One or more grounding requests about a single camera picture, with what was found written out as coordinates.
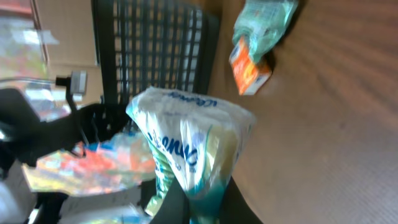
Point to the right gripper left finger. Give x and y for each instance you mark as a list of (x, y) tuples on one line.
[(175, 207)]

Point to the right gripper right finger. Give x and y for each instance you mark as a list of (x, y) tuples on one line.
[(234, 209)]

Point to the teal Kleenex tissue pack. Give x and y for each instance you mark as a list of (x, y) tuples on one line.
[(196, 140)]

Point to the orange tissue pack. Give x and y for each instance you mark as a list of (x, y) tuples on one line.
[(248, 75)]

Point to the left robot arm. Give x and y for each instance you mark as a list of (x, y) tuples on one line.
[(25, 139)]

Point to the grey plastic basket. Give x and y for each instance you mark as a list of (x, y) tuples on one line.
[(143, 43)]

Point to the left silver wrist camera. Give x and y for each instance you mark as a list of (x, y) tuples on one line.
[(75, 84)]

